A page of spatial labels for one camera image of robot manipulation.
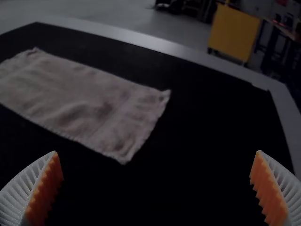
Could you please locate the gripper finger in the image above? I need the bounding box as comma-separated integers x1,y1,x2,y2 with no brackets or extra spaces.
0,150,64,226
249,150,301,226

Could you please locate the pale towel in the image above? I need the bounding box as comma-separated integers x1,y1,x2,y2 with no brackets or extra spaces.
0,47,172,165

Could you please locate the black mat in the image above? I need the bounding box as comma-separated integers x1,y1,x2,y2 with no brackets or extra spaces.
0,21,296,226

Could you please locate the yellow wheeled cabinet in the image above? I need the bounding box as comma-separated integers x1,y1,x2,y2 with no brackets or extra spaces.
207,4,262,66

